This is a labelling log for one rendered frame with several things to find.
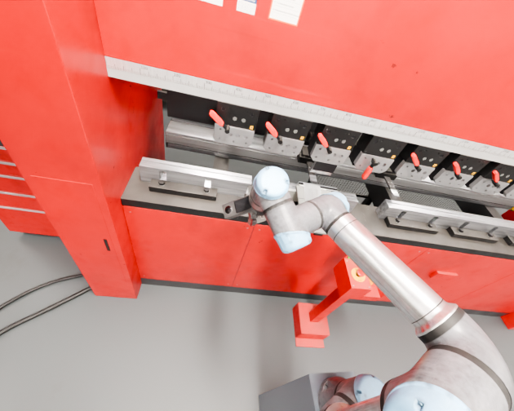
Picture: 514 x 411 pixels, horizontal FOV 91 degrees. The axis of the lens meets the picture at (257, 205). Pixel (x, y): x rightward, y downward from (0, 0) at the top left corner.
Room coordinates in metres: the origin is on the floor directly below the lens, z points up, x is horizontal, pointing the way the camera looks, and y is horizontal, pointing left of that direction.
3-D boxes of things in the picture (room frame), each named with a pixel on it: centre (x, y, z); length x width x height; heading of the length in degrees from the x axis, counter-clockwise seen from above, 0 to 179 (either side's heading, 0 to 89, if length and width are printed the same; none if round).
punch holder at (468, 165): (1.12, -0.78, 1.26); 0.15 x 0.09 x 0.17; 105
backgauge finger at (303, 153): (1.13, -0.19, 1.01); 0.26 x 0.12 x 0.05; 15
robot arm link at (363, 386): (0.19, -0.48, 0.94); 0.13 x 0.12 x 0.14; 138
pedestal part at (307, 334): (0.72, -0.62, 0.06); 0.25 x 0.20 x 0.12; 15
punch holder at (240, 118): (0.87, 0.18, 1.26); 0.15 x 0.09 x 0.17; 105
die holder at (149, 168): (0.84, 0.31, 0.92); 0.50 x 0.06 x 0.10; 105
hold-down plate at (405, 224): (1.07, -0.83, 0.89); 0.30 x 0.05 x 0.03; 105
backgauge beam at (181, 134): (1.37, -0.54, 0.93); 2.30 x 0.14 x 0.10; 105
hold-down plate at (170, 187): (0.77, 0.34, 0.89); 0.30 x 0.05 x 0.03; 105
